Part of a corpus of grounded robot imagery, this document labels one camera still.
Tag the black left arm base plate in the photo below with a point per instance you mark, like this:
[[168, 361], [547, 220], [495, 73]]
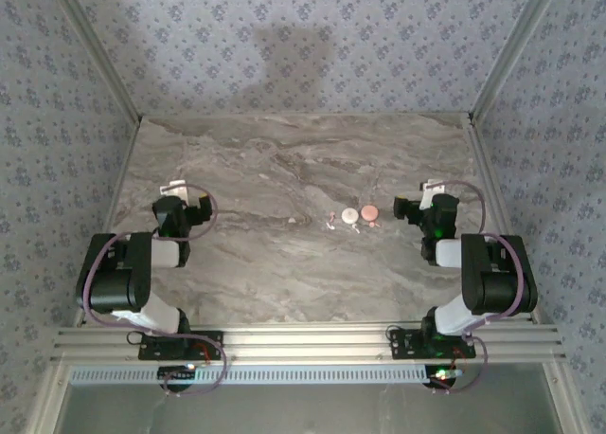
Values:
[[215, 340]]

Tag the black controller board with LED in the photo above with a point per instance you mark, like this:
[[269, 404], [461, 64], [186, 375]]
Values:
[[442, 378], [177, 376]]

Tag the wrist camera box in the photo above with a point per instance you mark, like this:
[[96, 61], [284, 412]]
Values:
[[174, 187], [430, 186]]

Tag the aluminium side rail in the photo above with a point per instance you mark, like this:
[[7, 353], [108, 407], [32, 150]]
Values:
[[498, 192]]

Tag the long aluminium base rail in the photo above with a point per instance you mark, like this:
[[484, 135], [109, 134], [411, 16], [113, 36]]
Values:
[[308, 344]]

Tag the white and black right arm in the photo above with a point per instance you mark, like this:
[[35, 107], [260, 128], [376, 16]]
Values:
[[497, 282]]

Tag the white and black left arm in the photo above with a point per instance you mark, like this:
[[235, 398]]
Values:
[[113, 282]]

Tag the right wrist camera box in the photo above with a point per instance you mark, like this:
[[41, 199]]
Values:
[[430, 186]]

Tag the aluminium frame post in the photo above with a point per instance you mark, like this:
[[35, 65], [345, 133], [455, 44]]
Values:
[[98, 50], [511, 50]]

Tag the grey metal panel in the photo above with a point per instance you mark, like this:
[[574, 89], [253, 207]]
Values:
[[303, 410]]

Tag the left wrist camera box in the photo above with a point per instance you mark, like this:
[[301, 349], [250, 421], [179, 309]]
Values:
[[174, 187]]

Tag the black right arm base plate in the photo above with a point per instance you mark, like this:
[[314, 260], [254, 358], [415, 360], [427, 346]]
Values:
[[400, 346]]

